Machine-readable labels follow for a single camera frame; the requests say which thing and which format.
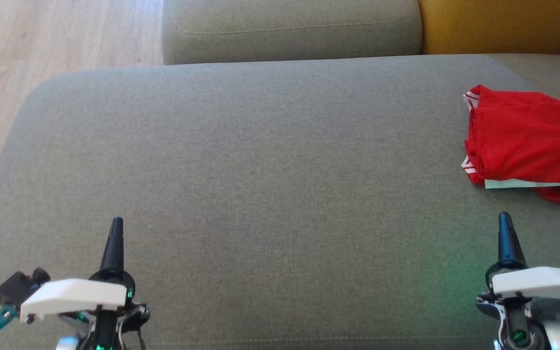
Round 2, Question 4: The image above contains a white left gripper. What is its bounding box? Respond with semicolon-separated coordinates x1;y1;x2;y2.
20;217;136;322

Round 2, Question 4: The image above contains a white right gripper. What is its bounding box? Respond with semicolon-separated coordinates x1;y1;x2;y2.
485;211;560;299

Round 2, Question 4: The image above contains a large grey sofa seat cushion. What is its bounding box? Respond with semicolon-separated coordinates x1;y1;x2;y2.
0;53;560;350

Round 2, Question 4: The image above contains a yellow sofa backrest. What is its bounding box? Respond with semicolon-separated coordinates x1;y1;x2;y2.
417;0;560;55

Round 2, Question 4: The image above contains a red jersey with white sleeves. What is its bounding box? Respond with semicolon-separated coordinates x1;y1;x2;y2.
461;85;560;190

